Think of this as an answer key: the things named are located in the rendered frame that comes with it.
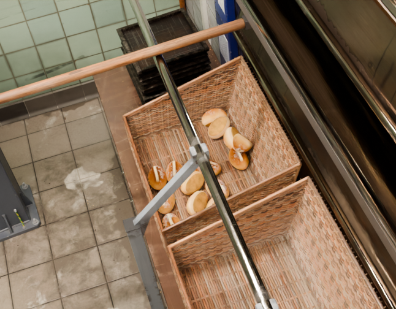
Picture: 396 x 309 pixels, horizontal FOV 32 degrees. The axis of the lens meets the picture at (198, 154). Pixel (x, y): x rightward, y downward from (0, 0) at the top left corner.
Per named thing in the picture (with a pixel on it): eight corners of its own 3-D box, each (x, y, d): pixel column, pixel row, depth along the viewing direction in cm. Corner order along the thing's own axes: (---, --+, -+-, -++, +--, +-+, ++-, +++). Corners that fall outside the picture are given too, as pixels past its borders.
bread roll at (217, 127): (232, 121, 250) (237, 125, 255) (220, 110, 253) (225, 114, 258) (214, 141, 251) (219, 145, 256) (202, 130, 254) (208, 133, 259)
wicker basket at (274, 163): (246, 105, 266) (243, 51, 245) (304, 216, 230) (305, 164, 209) (127, 141, 260) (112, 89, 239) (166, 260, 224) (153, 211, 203)
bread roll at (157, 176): (169, 189, 242) (167, 180, 237) (150, 193, 241) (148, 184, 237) (165, 168, 248) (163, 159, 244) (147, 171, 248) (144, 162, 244)
